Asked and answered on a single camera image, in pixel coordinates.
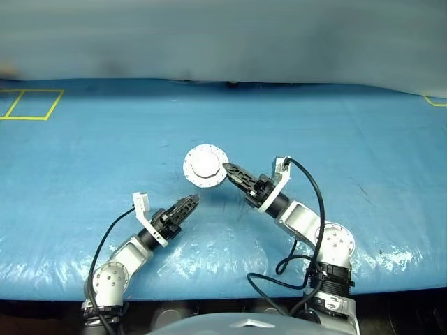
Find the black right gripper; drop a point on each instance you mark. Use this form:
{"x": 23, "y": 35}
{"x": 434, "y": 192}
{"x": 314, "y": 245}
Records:
{"x": 260, "y": 193}

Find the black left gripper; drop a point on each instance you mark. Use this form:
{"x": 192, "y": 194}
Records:
{"x": 167, "y": 225}

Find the silver round motor lid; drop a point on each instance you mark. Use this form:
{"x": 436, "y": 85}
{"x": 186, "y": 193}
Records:
{"x": 206, "y": 164}

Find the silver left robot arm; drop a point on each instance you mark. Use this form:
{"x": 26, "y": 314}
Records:
{"x": 122, "y": 256}

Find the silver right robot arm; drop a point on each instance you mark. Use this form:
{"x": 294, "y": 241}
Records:
{"x": 300, "y": 220}

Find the grey robot torso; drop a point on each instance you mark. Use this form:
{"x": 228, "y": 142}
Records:
{"x": 216, "y": 326}

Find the grey backdrop sheet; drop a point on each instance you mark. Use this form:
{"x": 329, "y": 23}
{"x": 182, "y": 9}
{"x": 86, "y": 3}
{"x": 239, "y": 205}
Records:
{"x": 223, "y": 38}

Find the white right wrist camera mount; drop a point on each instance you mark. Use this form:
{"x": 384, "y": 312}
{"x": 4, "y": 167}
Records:
{"x": 281, "y": 167}

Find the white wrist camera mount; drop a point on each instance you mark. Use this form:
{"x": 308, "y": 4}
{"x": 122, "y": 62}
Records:
{"x": 141, "y": 204}
{"x": 281, "y": 167}

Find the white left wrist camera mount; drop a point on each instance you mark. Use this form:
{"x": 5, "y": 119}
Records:
{"x": 141, "y": 204}

